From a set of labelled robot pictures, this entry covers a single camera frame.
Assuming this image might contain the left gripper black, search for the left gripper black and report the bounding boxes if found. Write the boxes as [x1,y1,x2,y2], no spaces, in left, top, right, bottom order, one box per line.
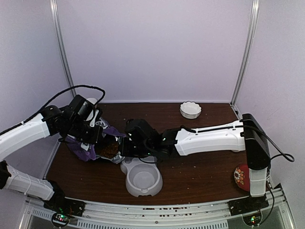
[67,118,103,144]

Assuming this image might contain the purple puppy food bag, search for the purple puppy food bag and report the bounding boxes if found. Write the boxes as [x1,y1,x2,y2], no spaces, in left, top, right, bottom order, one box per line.
[65,118,126,164]

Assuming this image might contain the grey double pet bowl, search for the grey double pet bowl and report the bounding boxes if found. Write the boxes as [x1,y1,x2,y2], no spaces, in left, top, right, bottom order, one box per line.
[120,156,163,197]

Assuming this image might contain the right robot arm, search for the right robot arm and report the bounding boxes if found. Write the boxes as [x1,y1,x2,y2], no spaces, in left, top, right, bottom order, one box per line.
[118,114,271,211]

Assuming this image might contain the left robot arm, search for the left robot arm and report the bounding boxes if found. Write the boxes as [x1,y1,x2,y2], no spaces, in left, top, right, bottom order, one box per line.
[0,95,102,212]

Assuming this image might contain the small white round bowl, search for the small white round bowl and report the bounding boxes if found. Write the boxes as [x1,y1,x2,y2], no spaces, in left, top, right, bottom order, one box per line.
[86,98,97,104]

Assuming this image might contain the white scalloped bowl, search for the white scalloped bowl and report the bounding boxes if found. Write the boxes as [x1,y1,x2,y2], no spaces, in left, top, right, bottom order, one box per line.
[180,101,202,119]

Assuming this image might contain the red floral plate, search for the red floral plate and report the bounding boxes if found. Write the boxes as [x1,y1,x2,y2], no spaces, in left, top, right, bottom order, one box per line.
[234,164,250,192]

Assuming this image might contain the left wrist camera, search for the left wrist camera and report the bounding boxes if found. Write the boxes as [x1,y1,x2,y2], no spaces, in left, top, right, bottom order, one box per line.
[87,108,102,127]

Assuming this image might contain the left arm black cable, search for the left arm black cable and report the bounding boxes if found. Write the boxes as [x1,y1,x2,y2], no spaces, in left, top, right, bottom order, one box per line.
[0,84,106,134]

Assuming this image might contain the aluminium front rail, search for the aluminium front rail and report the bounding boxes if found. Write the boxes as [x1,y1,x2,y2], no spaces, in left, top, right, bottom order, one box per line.
[25,188,296,229]

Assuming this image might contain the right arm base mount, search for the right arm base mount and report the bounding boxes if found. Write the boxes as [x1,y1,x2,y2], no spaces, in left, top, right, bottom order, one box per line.
[228,196,269,227]

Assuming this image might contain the left aluminium frame post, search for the left aluminium frame post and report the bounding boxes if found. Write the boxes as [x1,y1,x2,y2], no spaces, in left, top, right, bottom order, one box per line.
[49,0,80,96]

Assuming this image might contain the aluminium frame post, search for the aluminium frame post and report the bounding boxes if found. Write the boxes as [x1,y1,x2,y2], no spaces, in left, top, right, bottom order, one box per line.
[230,0,260,107]
[49,0,80,96]

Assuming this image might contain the right aluminium frame post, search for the right aluminium frame post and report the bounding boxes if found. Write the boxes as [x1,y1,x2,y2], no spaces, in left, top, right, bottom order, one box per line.
[230,0,260,107]

